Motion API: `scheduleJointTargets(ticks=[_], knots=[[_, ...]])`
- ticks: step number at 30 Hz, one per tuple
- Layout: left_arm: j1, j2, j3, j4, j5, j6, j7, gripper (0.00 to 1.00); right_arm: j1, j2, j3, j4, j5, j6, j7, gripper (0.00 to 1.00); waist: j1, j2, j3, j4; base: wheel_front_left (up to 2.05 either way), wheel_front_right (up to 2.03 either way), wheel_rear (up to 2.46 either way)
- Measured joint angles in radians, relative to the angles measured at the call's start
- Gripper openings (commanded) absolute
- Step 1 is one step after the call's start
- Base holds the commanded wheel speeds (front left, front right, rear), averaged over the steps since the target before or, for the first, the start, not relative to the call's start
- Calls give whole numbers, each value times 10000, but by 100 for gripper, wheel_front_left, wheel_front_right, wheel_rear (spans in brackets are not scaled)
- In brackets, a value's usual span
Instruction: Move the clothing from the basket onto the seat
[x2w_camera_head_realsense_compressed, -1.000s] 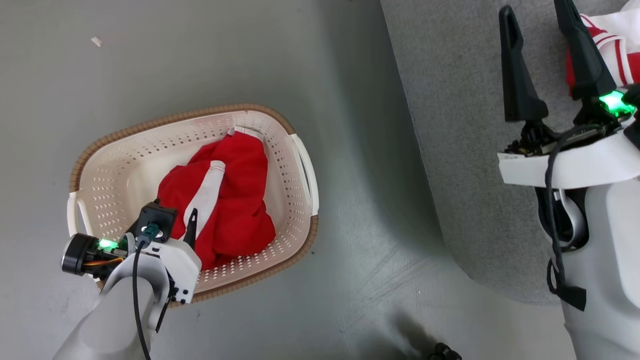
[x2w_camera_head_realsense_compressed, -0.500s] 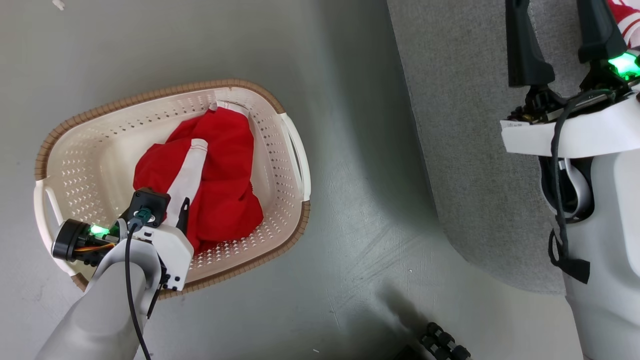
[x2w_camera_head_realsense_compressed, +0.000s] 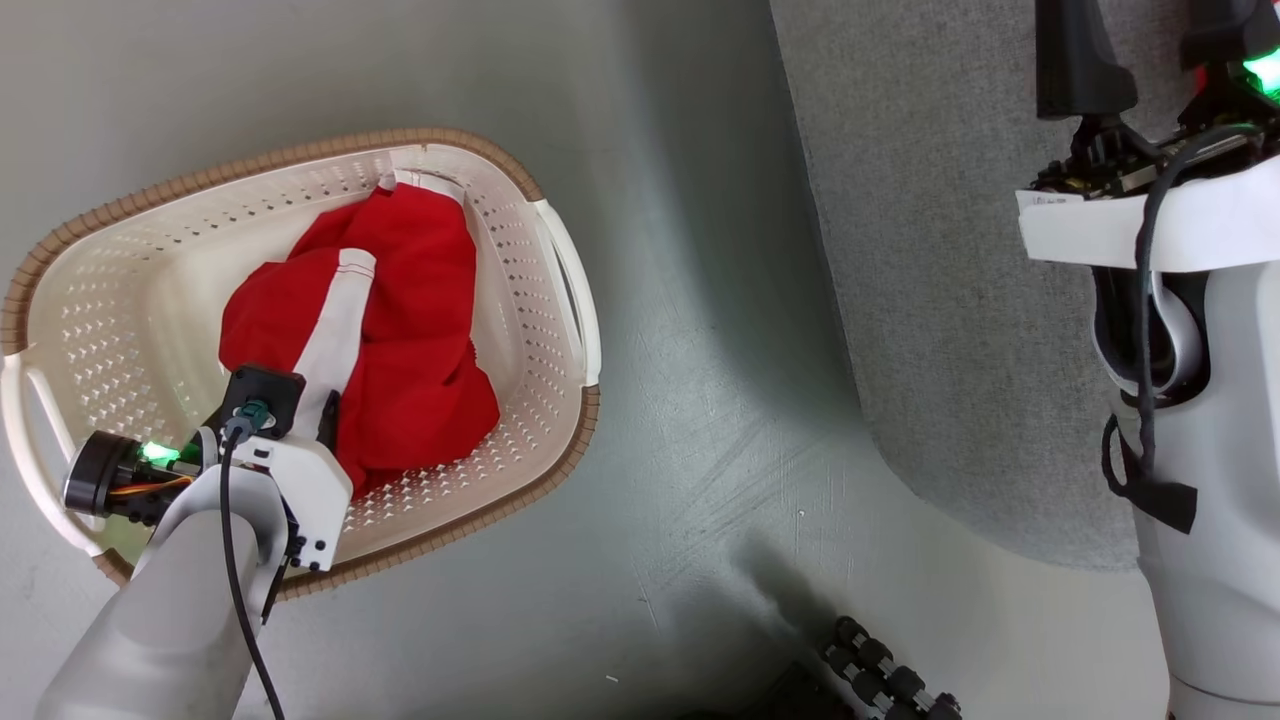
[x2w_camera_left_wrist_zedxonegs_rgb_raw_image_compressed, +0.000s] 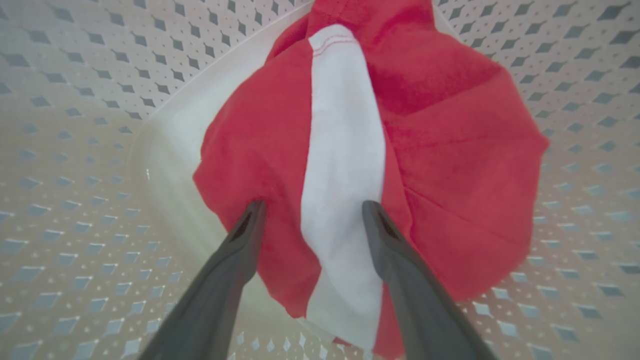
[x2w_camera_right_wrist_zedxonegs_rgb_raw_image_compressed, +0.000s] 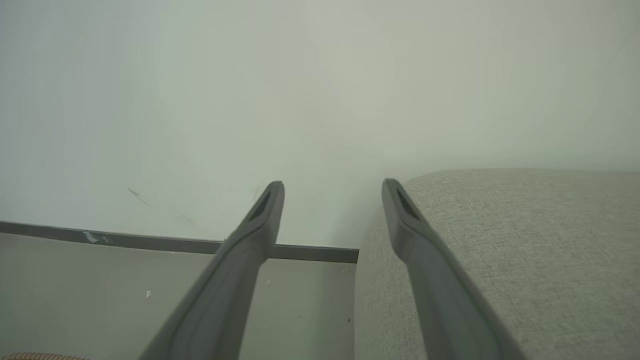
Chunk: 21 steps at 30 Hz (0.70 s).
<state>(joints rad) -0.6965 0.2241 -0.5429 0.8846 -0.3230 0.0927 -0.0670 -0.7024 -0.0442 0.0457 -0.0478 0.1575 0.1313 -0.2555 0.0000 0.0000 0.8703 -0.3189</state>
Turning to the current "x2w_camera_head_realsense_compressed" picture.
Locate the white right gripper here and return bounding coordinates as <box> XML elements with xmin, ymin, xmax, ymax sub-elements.
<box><xmin>1016</xmin><ymin>0</ymin><xmax>1280</xmax><ymax>274</ymax></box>

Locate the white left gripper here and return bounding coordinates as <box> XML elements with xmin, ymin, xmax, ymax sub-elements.
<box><xmin>62</xmin><ymin>392</ymin><xmax>354</xmax><ymax>573</ymax></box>

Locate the red and white garment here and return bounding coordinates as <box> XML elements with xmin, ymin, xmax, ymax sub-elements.
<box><xmin>218</xmin><ymin>172</ymin><xmax>501</xmax><ymax>498</ymax></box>

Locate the grey fabric sofa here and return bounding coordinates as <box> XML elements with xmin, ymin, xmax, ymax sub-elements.
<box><xmin>768</xmin><ymin>0</ymin><xmax>1280</xmax><ymax>571</ymax></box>

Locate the white laundry basket brown rim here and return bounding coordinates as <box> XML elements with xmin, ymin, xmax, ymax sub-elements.
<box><xmin>0</xmin><ymin>127</ymin><xmax>603</xmax><ymax>601</ymax></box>

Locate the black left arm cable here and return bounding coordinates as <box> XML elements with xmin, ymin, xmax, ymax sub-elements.
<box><xmin>218</xmin><ymin>400</ymin><xmax>291</xmax><ymax>720</ymax></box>

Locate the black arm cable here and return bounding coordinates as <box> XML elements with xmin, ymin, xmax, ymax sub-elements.
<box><xmin>218</xmin><ymin>400</ymin><xmax>291</xmax><ymax>720</ymax></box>
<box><xmin>1100</xmin><ymin>122</ymin><xmax>1266</xmax><ymax>536</ymax></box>

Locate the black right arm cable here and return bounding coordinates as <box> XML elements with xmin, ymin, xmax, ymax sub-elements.
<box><xmin>1100</xmin><ymin>122</ymin><xmax>1266</xmax><ymax>536</ymax></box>

